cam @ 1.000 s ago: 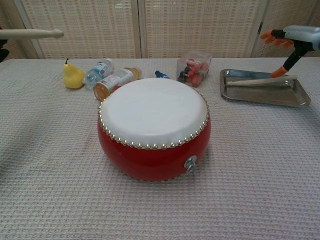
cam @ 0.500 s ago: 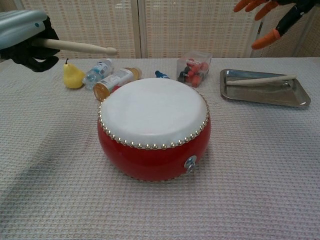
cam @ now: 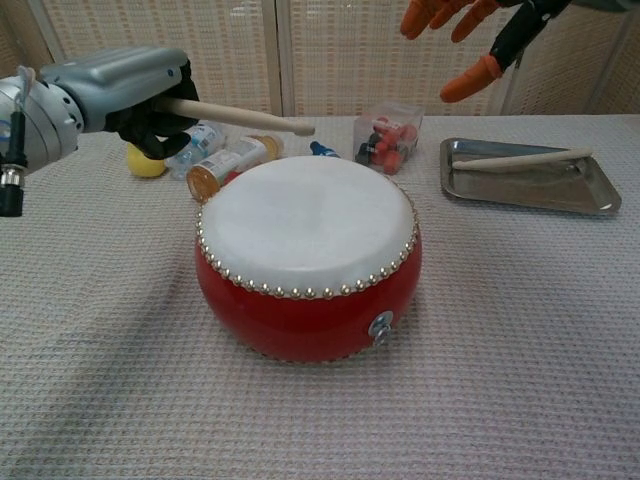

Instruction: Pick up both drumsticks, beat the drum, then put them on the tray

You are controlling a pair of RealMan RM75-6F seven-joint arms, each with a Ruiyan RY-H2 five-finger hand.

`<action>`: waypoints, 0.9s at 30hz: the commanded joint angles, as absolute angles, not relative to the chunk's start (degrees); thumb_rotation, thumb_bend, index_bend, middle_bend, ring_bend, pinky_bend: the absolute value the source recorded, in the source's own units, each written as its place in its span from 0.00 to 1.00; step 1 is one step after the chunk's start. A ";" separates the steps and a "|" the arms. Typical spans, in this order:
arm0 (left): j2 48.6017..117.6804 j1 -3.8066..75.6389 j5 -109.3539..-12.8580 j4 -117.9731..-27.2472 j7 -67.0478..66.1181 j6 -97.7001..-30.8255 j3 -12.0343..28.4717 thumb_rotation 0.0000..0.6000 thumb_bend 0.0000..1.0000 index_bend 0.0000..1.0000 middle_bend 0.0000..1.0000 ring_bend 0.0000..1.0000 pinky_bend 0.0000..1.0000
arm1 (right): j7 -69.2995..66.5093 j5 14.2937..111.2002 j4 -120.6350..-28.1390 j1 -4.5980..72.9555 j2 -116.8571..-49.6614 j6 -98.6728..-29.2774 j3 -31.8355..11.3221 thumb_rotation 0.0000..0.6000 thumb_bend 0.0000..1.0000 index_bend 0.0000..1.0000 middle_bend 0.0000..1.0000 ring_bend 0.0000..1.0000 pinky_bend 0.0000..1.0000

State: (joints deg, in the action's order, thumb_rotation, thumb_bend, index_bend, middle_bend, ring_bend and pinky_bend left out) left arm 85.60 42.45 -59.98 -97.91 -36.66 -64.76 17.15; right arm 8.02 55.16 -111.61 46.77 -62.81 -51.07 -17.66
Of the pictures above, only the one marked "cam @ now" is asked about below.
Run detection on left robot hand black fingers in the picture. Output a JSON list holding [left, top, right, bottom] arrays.
[[38, 47, 200, 161]]

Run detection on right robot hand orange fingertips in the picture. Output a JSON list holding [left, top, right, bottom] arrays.
[[399, 0, 640, 104]]

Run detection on wooden drumstick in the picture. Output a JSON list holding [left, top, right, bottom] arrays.
[[169, 98, 316, 137], [452, 147, 595, 172]]

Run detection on red drum white skin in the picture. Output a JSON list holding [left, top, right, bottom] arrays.
[[193, 155, 424, 365]]

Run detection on grey textured tablecloth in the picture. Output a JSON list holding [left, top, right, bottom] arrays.
[[0, 113, 640, 480]]

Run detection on yellow pear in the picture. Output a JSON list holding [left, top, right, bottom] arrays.
[[126, 142, 167, 180]]

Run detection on clear water bottle blue label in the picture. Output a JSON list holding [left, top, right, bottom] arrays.
[[164, 119, 227, 181]]

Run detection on orange juice bottle white label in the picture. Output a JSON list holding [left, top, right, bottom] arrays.
[[186, 134, 285, 204]]

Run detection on steel rectangular tray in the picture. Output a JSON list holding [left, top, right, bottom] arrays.
[[439, 136, 622, 217]]

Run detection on clear box red black parts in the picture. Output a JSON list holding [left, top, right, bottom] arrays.
[[353, 101, 426, 176]]

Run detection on woven bamboo folding screen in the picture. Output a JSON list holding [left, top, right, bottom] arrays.
[[0, 0, 640, 126]]

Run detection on small blue spray bottle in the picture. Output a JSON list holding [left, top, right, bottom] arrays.
[[309, 140, 345, 161]]

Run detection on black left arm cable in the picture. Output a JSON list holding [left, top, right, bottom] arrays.
[[0, 67, 27, 219]]

